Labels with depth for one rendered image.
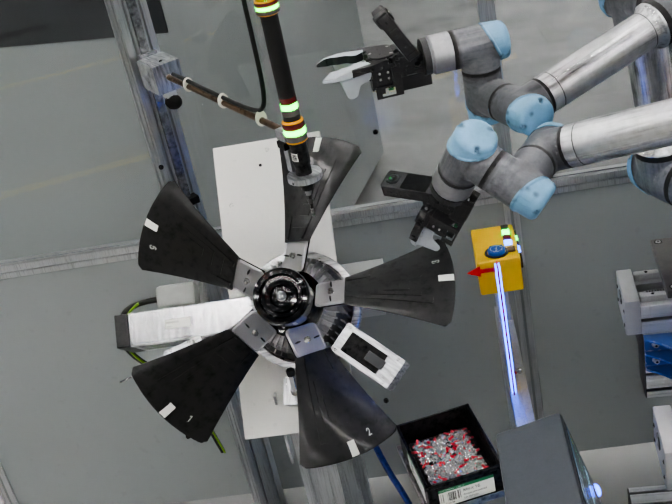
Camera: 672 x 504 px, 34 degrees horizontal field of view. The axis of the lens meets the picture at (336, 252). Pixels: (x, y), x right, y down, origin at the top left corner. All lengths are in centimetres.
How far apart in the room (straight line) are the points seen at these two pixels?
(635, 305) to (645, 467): 114
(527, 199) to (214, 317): 88
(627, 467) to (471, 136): 190
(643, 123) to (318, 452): 91
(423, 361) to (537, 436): 154
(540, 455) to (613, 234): 147
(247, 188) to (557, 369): 119
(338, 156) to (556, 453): 88
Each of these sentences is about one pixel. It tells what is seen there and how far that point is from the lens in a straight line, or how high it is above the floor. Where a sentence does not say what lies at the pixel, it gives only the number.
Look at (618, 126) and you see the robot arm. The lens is 185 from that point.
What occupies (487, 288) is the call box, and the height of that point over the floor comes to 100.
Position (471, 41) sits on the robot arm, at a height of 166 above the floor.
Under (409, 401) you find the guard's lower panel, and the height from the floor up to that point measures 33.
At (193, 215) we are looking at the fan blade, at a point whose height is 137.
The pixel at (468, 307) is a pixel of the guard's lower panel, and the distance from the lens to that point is 314.
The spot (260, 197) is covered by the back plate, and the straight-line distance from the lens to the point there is 256.
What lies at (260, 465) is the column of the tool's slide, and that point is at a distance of 331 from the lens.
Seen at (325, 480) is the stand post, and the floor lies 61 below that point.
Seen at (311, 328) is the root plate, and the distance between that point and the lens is 229.
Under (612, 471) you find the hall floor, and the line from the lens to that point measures 351.
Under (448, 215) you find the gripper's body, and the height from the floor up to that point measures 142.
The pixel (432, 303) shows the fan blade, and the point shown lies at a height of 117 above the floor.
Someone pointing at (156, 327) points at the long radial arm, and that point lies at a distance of 245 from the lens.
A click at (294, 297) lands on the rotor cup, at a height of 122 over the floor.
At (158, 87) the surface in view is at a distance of 259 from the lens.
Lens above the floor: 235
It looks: 29 degrees down
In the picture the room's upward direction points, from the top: 12 degrees counter-clockwise
